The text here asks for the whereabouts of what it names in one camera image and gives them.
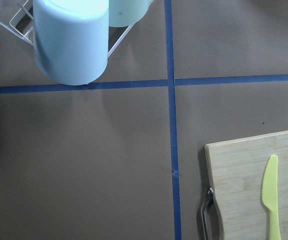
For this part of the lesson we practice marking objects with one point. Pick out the bamboo cutting board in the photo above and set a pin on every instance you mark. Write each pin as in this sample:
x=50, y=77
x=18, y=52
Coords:
x=235, y=169

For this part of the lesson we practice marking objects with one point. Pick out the light green cup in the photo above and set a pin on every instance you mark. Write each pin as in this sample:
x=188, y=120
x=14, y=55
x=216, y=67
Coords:
x=123, y=13

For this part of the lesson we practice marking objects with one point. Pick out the light blue cup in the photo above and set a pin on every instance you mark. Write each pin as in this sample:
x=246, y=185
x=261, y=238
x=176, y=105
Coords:
x=71, y=39

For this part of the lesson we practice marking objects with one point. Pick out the yellow plastic knife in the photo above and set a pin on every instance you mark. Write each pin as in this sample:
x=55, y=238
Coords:
x=269, y=196

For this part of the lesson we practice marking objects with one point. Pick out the metal cutting board handle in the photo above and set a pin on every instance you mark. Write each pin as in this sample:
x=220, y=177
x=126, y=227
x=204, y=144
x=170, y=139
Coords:
x=204, y=212

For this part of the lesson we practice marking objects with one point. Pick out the white wire cup rack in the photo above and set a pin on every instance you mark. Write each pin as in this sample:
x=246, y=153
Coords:
x=17, y=16

